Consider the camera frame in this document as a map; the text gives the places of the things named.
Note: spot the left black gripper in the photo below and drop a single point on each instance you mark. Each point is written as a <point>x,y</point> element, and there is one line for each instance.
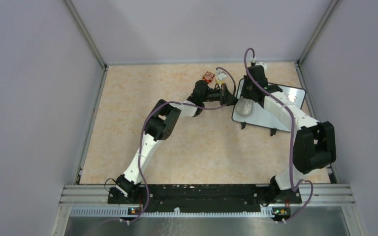
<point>225,97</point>

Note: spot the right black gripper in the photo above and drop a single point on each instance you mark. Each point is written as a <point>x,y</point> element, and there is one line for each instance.
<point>244,94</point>

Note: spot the small whiteboard with black frame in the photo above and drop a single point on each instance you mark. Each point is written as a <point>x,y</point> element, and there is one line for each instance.
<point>263,118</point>

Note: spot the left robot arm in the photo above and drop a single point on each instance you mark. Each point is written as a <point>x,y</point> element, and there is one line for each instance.
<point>159,125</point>

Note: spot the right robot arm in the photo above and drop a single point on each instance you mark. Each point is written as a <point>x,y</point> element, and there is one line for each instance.
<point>312,143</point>

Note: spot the yellow toy brick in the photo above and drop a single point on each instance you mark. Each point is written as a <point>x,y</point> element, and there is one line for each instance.
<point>218,85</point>

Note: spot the red owl toy block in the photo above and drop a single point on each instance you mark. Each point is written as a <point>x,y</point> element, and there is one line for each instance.
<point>208,76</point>

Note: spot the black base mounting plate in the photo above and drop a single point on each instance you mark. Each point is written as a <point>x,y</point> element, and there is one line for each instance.
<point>197,198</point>

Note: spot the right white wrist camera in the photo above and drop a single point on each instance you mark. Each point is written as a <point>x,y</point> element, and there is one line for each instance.
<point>255,62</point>

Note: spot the white cable duct strip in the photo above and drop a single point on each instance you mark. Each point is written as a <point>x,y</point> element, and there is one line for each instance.
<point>125,212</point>

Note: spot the aluminium frame rail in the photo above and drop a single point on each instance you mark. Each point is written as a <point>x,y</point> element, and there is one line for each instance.
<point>312,210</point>

